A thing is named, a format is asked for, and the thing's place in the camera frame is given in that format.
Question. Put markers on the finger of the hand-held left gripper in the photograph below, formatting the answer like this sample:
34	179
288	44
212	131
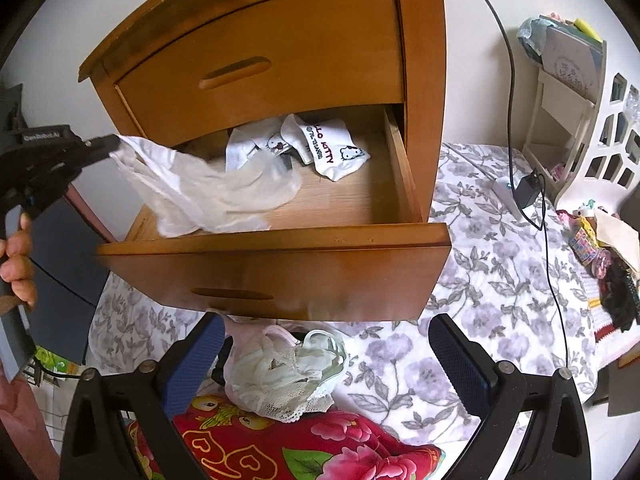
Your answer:
100	147

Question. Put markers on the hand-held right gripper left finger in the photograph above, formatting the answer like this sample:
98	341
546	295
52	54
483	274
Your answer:
197	360

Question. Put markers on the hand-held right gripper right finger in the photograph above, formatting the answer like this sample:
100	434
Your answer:
457	360

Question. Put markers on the pink ribbed garment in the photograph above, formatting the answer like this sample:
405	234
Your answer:
250	337

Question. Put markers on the white lace garment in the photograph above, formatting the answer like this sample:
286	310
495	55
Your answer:
270	380

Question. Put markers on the white cloth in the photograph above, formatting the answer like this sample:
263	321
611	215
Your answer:
200	190

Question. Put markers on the pale green garment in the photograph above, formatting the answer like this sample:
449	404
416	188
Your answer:
325	355

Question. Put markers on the white lettered sock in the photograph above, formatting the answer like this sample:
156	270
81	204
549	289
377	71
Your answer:
330	150

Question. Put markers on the person's left forearm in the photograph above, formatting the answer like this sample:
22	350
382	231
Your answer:
25	420

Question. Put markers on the person's left hand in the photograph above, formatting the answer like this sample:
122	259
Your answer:
20	270

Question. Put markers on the dark blue cloth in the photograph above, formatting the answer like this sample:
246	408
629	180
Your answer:
222	360

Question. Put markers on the pink board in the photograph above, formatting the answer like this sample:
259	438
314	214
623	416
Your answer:
95	210

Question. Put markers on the floral bedsheet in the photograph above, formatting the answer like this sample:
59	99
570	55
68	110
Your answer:
475	285

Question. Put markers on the dark grey cabinet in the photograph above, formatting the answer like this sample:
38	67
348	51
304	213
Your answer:
65	285

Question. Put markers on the red floral blanket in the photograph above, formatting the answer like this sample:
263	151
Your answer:
310	445

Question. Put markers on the green packet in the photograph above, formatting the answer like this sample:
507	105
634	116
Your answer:
50	362

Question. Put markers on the white cartoon cat sock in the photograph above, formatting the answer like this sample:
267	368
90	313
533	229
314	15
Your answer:
250	150

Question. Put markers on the white and red knitted mat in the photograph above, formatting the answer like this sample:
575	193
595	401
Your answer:
615	342

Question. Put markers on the brown cardboard box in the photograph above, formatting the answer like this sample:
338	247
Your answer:
625	385

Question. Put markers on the colourful patterned strip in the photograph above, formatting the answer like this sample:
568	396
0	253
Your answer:
587	250

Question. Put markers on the white power strip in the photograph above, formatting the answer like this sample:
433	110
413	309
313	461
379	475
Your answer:
502	191

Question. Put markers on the black fluffy item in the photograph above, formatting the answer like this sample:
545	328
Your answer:
620	295

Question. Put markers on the white cutout rack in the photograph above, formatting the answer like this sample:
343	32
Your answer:
555	105

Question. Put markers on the wooden nightstand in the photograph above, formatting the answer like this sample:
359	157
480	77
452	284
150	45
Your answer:
425	85

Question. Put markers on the grey notebook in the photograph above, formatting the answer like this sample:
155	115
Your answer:
570	62

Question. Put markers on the pale green plastic bag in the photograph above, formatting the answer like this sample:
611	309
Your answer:
530	40

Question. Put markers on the yellow object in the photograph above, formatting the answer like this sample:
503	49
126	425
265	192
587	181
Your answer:
587	30

